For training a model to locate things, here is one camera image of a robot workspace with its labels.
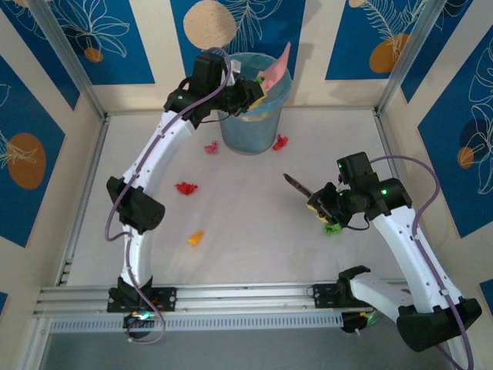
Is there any dark hand brush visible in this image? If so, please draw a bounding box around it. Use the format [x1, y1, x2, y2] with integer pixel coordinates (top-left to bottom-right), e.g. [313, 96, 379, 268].
[283, 172, 314, 200]

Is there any pink plastic dustpan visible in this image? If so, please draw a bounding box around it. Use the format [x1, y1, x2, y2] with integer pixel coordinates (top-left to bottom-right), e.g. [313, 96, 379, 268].
[257, 41, 293, 92]

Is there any blue plastic bin liner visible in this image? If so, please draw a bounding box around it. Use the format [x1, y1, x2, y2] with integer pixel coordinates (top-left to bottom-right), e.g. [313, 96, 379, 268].
[207, 52, 293, 121]

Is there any grey mesh waste bin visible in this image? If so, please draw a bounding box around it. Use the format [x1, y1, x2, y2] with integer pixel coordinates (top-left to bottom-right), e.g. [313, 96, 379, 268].
[207, 52, 293, 156]

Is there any aluminium side rail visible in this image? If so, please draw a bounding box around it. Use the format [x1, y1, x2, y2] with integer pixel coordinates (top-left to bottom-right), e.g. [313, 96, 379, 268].
[372, 109, 405, 182]
[53, 113, 111, 287]

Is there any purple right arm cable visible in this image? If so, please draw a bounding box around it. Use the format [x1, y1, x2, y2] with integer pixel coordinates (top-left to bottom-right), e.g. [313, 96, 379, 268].
[367, 154, 475, 370]

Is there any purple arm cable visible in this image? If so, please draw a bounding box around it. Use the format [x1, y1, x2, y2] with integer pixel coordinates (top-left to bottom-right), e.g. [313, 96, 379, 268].
[104, 46, 233, 345]
[367, 154, 475, 370]

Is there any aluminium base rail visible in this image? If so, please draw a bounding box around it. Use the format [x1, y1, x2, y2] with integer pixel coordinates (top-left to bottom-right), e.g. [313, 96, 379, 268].
[32, 279, 454, 318]

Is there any grey slotted cable duct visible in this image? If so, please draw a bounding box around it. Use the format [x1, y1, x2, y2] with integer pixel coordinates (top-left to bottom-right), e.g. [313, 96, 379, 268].
[48, 311, 344, 335]

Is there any aluminium frame post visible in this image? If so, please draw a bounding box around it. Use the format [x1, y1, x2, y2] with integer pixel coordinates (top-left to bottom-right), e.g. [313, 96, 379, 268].
[375, 0, 448, 116]
[26, 0, 111, 120]

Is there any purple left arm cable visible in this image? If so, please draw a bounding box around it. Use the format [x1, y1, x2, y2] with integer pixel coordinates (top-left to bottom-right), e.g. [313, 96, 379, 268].
[104, 46, 233, 345]

